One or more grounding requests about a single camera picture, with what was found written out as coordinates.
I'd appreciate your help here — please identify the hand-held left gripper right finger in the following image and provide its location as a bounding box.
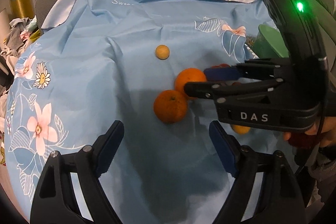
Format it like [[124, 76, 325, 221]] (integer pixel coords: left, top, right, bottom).
[[209, 120, 307, 224]]

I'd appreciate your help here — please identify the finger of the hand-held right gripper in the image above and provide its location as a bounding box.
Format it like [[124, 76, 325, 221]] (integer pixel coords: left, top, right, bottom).
[[184, 78, 287, 104], [203, 57, 292, 82]]

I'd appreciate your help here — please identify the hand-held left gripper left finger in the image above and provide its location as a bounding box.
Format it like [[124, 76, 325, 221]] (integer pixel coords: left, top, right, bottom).
[[30, 120, 125, 224]]

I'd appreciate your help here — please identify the orange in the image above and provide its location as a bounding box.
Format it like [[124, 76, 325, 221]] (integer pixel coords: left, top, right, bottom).
[[174, 68, 208, 101], [153, 90, 188, 124]]

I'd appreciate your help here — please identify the small yellow-orange fruit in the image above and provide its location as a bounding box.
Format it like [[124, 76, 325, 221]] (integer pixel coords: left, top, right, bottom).
[[231, 124, 251, 134]]

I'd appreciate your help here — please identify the green bowl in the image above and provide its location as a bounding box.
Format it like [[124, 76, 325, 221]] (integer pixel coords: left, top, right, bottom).
[[253, 24, 290, 59]]

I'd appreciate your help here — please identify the pale yellow round fruit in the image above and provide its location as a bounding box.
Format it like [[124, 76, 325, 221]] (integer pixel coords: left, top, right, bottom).
[[156, 45, 170, 60]]

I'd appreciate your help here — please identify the person's right forearm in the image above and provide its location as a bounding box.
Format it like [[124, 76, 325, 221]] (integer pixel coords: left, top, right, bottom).
[[294, 145, 336, 189]]

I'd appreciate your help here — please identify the person's right hand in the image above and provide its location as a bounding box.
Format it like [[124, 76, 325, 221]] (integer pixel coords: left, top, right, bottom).
[[283, 115, 336, 149]]

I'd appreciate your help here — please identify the blue floral cloth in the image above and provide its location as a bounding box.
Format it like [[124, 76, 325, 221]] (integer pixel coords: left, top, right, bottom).
[[5, 0, 298, 215]]

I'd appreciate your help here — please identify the pile of mixed clothes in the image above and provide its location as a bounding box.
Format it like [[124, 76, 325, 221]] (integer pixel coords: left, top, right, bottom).
[[0, 18, 44, 56]]

